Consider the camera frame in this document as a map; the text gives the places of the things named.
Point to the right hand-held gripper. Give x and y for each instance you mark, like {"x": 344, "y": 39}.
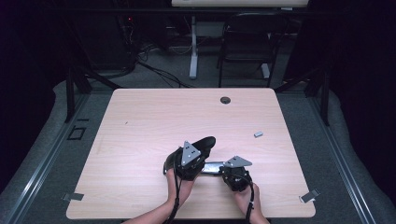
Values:
{"x": 237, "y": 179}

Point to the grey tape piece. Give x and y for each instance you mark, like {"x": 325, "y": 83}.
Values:
{"x": 309, "y": 196}
{"x": 73, "y": 197}

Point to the aluminium floor rail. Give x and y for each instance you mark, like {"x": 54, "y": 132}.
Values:
{"x": 37, "y": 171}
{"x": 342, "y": 174}

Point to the black folding chair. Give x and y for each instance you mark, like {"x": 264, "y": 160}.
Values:
{"x": 249, "y": 34}

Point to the white desk leg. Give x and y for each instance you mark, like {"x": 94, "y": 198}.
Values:
{"x": 193, "y": 53}

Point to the black computer tower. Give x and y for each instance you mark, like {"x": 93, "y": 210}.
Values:
{"x": 106, "y": 40}

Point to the person's left hand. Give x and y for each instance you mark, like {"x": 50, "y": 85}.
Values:
{"x": 180, "y": 189}

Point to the black frame post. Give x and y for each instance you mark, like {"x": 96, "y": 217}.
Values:
{"x": 69, "y": 96}
{"x": 325, "y": 99}

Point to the grey staple strip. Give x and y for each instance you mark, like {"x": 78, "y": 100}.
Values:
{"x": 258, "y": 134}

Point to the white desk foot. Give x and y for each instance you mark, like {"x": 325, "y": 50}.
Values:
{"x": 265, "y": 71}

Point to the person's right hand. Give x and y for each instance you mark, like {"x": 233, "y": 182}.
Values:
{"x": 246, "y": 200}

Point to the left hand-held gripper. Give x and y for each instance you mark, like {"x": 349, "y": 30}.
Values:
{"x": 188, "y": 163}

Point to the black stapler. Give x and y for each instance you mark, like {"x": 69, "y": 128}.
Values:
{"x": 205, "y": 144}

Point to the white desk top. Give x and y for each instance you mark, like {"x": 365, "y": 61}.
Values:
{"x": 239, "y": 2}

